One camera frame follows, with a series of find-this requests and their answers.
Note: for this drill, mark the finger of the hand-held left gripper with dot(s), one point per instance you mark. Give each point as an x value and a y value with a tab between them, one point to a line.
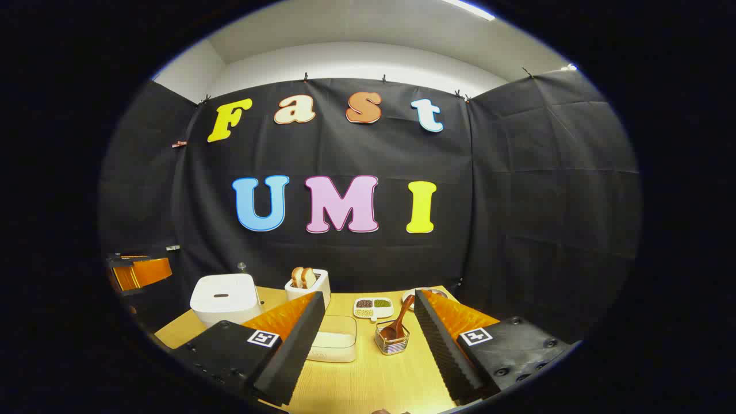
149	271

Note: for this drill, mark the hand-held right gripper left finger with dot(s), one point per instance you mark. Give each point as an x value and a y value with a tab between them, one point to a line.
293	356

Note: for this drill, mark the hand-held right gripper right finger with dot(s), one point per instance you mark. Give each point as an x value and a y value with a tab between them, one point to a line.
443	356

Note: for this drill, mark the clear container of white rice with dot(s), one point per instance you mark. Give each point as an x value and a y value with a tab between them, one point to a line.
336	342

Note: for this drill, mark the brown wooden spoon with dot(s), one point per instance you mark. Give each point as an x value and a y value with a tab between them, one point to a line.
402	313

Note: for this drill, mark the white rice cooker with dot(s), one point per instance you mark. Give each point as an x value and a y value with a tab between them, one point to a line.
221	299

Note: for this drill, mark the white round plate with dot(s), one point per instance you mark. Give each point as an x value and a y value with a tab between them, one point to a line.
408	298

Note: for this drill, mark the white toaster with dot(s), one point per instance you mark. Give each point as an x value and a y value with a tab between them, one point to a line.
324	290

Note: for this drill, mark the bread slice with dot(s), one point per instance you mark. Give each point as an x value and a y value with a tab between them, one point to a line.
310	278
296	277

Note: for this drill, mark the white divided dish of beans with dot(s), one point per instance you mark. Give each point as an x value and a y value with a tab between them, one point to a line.
374	313

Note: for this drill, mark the black backdrop cloth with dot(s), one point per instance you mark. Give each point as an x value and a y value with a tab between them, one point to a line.
517	201

